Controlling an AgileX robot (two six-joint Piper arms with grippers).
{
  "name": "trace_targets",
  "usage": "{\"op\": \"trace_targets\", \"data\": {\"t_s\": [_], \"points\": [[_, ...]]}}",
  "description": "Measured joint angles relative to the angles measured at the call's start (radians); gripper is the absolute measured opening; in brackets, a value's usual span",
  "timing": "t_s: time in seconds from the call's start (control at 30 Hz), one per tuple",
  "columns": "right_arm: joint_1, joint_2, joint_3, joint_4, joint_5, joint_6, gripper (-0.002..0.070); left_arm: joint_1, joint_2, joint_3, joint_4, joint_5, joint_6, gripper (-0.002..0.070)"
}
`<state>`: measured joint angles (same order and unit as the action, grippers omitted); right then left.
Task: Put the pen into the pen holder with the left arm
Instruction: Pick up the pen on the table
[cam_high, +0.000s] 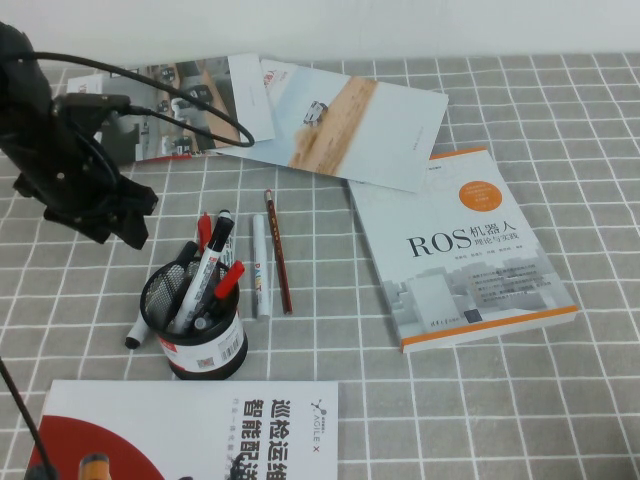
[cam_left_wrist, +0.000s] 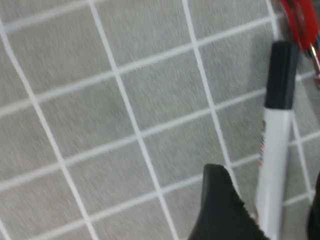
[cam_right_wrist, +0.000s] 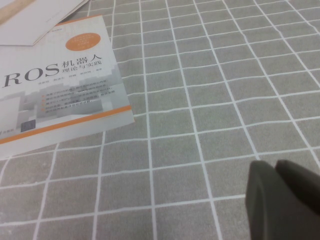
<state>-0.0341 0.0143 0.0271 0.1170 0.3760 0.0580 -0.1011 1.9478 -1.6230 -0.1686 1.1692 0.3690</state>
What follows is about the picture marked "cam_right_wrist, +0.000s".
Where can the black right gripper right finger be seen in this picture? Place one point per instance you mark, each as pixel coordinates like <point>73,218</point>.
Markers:
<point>302,182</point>

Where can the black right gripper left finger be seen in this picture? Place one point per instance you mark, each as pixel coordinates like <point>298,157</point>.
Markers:
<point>272,210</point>

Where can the gray grid tablecloth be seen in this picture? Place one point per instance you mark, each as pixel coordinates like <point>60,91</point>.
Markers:
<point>200,112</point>

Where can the white orange ROS book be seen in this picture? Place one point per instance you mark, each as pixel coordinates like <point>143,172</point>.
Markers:
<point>75,87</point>

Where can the brochure with desert vehicle photo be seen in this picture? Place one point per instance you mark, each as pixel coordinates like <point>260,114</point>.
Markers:
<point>30,30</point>

